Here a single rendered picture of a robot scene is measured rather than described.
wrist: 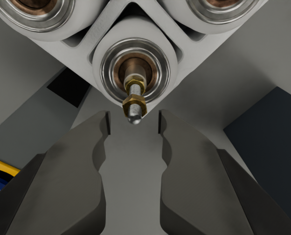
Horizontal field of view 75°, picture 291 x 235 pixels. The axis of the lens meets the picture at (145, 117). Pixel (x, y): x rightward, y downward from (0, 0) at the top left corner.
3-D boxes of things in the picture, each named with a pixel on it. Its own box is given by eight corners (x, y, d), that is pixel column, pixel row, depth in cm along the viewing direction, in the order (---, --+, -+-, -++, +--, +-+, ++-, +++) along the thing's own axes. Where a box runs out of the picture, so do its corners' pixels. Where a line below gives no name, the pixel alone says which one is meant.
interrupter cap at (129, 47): (124, 19, 18) (123, 20, 17) (183, 64, 20) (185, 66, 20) (88, 82, 21) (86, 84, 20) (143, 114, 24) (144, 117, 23)
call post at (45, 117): (97, 78, 46) (45, 181, 20) (81, 97, 49) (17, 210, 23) (72, 58, 44) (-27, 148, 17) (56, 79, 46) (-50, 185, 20)
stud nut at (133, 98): (150, 98, 14) (151, 103, 14) (143, 116, 15) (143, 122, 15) (126, 91, 14) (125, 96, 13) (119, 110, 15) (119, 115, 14)
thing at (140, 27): (128, 1, 32) (120, 2, 17) (171, 35, 35) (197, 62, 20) (101, 49, 36) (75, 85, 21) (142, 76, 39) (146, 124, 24)
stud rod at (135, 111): (141, 76, 19) (144, 115, 13) (138, 85, 20) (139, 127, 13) (132, 73, 19) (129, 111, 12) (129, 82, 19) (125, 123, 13)
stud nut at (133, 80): (148, 80, 18) (148, 84, 17) (142, 96, 18) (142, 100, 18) (128, 73, 17) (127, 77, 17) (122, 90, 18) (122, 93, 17)
